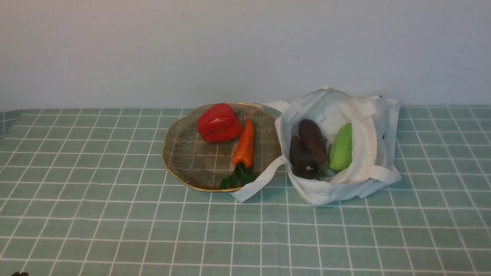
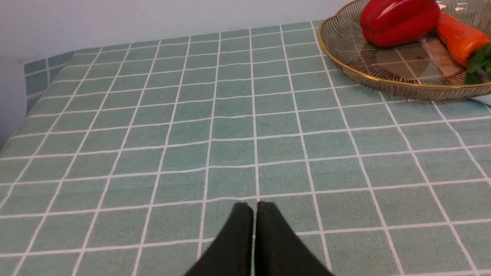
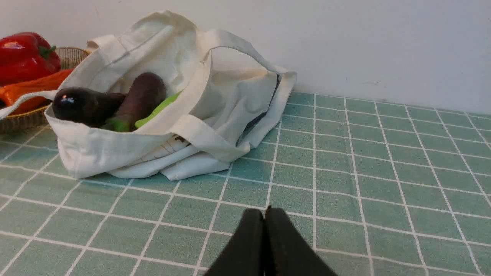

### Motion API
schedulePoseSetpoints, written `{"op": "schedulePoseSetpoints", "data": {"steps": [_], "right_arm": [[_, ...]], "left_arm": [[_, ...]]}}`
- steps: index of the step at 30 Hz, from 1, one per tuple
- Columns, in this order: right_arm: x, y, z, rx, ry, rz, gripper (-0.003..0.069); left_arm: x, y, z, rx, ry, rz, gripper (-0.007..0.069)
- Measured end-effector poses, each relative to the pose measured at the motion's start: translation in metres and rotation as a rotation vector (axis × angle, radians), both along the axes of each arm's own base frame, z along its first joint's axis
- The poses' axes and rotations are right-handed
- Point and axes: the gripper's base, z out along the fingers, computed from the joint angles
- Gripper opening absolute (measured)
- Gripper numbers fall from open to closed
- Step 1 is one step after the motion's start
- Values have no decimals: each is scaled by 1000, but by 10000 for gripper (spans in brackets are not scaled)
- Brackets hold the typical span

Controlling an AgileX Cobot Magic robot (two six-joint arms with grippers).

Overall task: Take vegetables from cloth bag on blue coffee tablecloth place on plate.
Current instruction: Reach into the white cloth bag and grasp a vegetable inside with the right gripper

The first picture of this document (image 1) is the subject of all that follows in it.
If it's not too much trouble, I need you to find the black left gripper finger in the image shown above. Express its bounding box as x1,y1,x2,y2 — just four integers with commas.
11,271,29,276

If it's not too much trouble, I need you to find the white cloth tote bag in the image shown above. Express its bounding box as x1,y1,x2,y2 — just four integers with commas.
231,86,402,206

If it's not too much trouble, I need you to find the green checkered tablecloth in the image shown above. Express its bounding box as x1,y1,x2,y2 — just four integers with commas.
0,105,491,276

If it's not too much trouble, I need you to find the gold-rimmed glass plate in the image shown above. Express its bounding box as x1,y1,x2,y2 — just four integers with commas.
162,103,281,193

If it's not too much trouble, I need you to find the red bell pepper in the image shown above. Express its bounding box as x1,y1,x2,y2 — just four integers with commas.
196,103,242,143

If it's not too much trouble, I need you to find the orange carrot with leaves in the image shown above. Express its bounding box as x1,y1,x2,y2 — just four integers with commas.
219,119,255,189

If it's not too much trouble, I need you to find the dark purple eggplant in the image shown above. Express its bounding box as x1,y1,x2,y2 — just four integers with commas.
290,136,319,179
298,119,329,168

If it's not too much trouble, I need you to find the light green vegetable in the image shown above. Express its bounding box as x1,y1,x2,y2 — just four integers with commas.
329,123,353,173

